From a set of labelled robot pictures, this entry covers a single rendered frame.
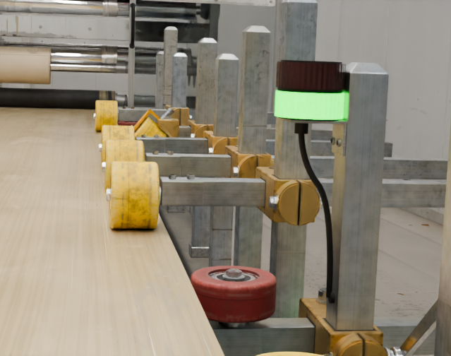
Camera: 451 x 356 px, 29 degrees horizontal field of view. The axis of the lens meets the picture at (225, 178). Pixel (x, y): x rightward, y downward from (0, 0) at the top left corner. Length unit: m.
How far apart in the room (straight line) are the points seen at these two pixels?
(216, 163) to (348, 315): 0.55
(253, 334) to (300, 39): 0.36
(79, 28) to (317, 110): 2.33
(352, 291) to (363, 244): 0.04
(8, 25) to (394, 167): 1.92
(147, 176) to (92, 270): 0.20
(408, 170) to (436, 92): 4.97
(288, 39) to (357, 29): 6.64
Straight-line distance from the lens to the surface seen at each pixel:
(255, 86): 1.26
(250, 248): 1.29
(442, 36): 6.31
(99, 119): 2.26
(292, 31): 1.01
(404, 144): 6.76
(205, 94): 1.75
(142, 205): 1.02
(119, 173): 1.03
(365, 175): 0.78
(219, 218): 1.53
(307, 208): 1.01
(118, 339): 0.67
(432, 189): 1.13
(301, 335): 0.85
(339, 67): 0.76
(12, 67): 3.06
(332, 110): 0.76
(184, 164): 1.30
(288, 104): 0.76
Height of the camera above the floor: 1.11
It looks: 8 degrees down
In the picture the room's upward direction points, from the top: 2 degrees clockwise
